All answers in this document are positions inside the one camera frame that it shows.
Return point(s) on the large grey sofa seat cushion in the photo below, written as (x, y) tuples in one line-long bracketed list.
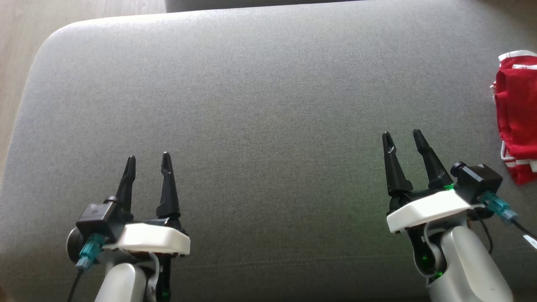
[(251, 126)]

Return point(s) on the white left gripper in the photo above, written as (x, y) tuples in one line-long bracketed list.
[(151, 239)]

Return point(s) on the red Bulls 23 jersey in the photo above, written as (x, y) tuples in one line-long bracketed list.
[(518, 113)]

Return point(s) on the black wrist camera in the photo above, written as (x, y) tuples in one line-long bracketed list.
[(98, 218), (478, 180)]

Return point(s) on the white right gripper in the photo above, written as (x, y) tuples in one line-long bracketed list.
[(428, 209)]

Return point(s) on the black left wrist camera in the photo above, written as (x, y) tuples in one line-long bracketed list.
[(98, 218)]

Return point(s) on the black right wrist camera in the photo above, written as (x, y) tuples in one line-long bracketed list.
[(478, 180)]

